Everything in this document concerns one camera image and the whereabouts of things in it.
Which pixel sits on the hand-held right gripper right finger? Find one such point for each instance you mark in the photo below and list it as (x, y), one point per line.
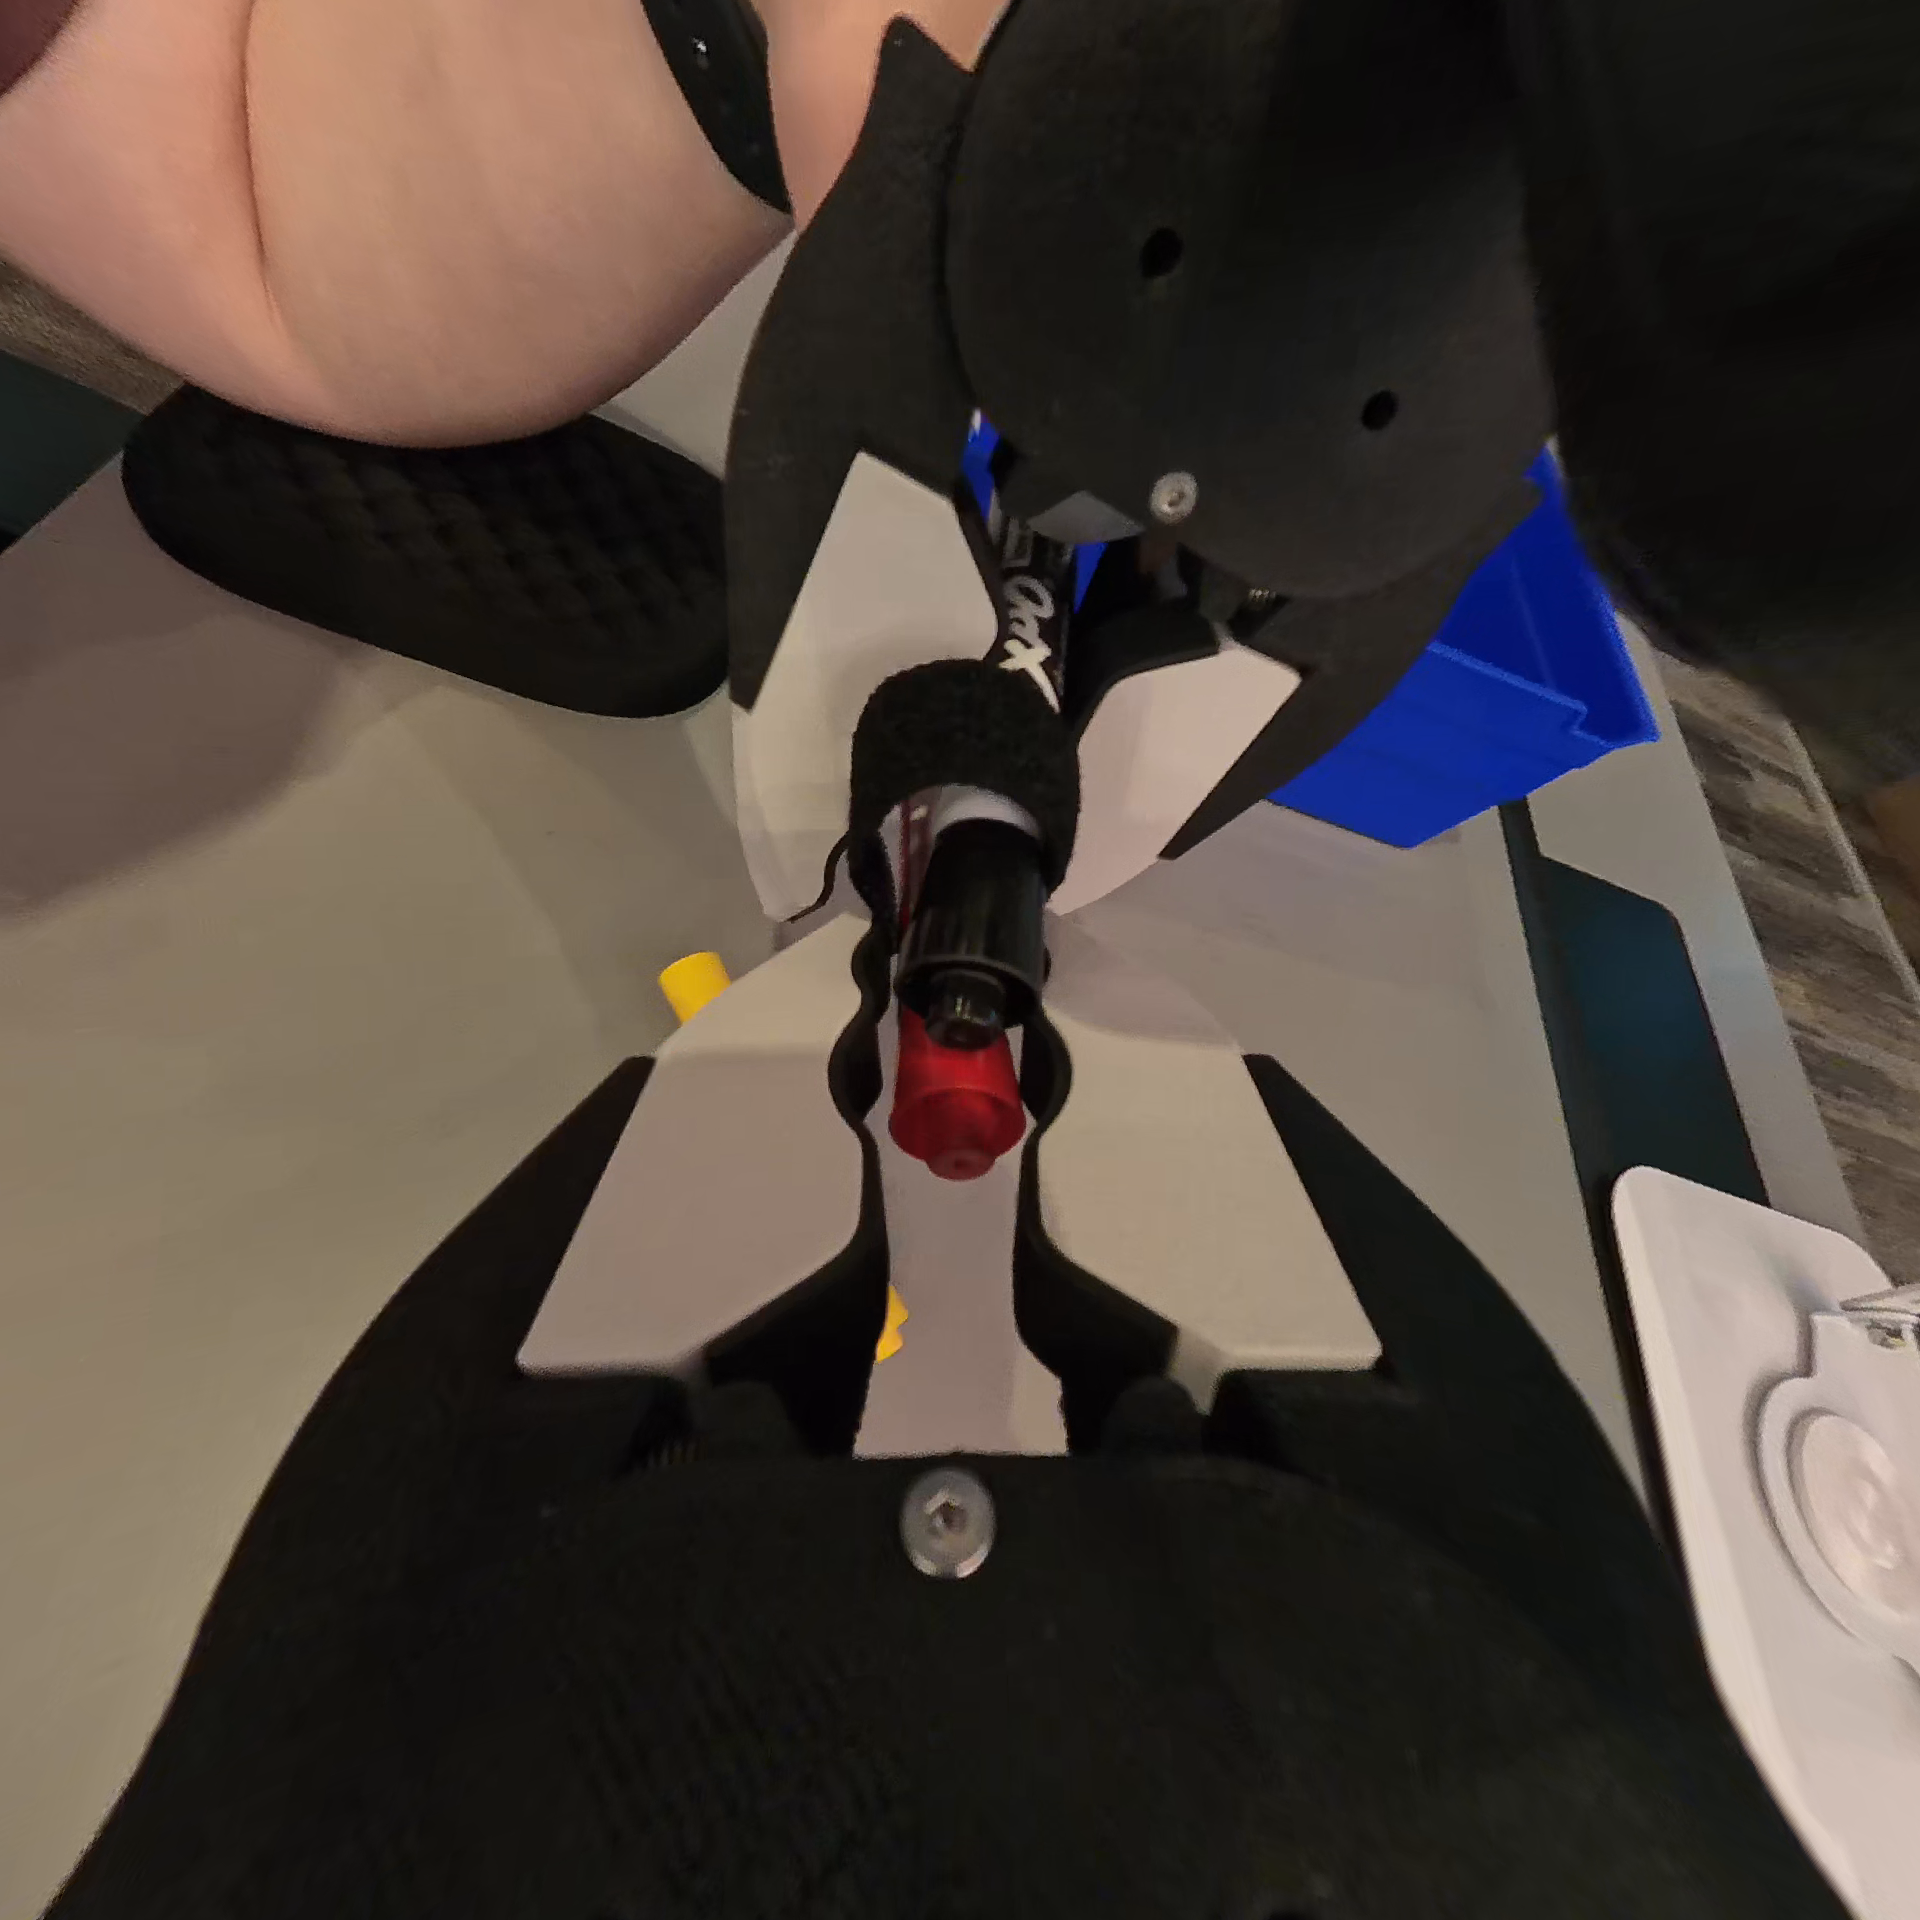
(1200, 1201)

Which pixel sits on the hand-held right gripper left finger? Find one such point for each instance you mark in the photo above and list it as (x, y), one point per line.
(704, 1201)

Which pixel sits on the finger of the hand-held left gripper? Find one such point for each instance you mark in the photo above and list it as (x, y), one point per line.
(854, 600)
(1185, 735)

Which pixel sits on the yellow marker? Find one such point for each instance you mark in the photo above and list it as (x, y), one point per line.
(692, 986)

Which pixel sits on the red cap marker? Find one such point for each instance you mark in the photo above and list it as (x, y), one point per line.
(952, 1102)

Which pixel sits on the black cap marker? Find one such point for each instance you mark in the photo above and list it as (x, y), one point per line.
(969, 914)

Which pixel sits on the person's left forearm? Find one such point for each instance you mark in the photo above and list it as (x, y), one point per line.
(374, 194)

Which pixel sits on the person's left hand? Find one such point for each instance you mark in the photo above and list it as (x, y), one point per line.
(824, 90)

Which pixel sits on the blue plastic bin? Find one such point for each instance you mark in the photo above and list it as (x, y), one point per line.
(1501, 690)

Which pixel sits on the black wrist band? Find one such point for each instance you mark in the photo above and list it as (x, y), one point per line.
(721, 75)

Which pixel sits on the white plastic stand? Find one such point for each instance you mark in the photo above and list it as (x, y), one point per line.
(1740, 1350)

